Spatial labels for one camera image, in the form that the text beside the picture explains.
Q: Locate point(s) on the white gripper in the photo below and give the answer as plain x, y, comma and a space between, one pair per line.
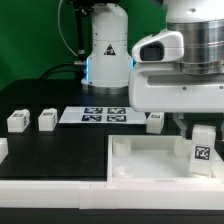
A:
159, 87

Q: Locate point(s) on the white square table top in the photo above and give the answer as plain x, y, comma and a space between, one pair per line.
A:
140, 158

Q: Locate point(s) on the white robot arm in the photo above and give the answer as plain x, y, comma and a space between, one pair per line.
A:
179, 69

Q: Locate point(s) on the white tag sheet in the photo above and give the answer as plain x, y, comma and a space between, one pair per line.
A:
102, 115

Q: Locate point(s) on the white left fence block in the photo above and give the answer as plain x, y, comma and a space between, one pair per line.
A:
3, 149

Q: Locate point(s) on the white front fence rail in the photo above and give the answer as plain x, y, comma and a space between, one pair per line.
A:
198, 195

